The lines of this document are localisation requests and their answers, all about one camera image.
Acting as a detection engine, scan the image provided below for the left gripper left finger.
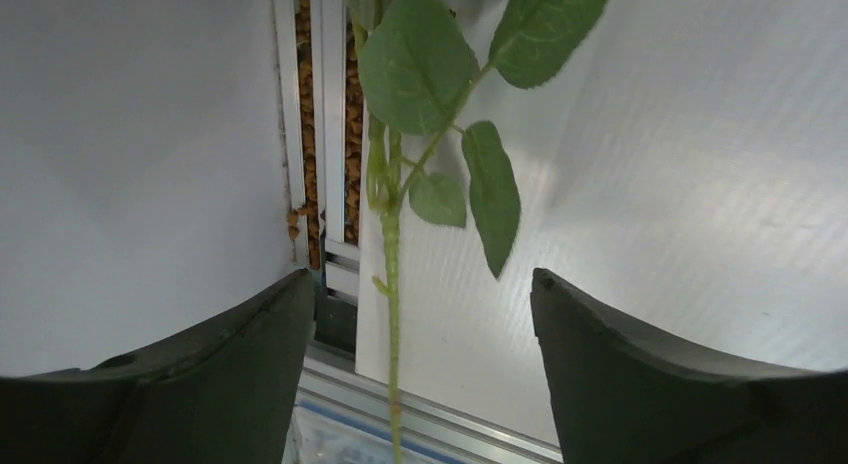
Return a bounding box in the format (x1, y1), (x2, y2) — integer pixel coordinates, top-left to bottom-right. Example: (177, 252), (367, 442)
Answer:
(1, 269), (315, 463)

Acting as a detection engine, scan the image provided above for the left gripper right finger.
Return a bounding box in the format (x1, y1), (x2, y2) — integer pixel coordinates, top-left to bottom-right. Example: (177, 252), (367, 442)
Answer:
(530, 268), (847, 464)

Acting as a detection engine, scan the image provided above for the pink flower stem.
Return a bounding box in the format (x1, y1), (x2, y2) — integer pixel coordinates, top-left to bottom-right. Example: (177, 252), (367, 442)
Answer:
(344, 0), (608, 462)

